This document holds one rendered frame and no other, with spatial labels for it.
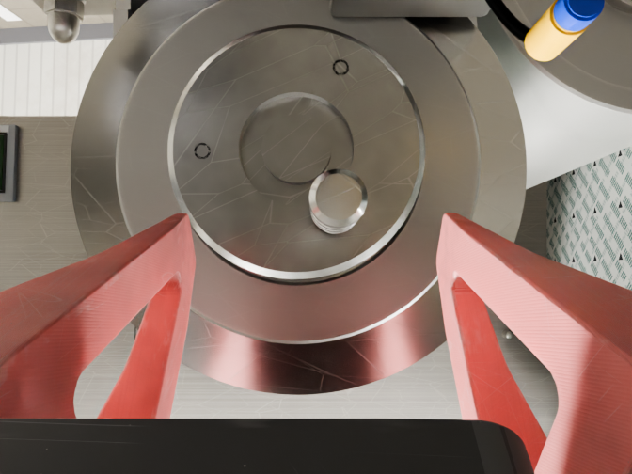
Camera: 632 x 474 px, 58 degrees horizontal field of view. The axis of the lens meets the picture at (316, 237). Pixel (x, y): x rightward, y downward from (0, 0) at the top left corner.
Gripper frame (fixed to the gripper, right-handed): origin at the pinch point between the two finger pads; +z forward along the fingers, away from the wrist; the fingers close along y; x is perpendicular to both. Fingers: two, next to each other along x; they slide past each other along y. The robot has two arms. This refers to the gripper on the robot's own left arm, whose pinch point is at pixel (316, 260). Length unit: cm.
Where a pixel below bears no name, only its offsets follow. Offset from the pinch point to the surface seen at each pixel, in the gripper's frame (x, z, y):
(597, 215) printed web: 11.6, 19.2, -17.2
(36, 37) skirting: 81, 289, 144
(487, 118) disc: 0.0, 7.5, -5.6
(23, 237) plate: 22.4, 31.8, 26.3
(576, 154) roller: 3.8, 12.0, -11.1
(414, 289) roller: 4.0, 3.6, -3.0
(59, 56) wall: 89, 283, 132
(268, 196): 1.2, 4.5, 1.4
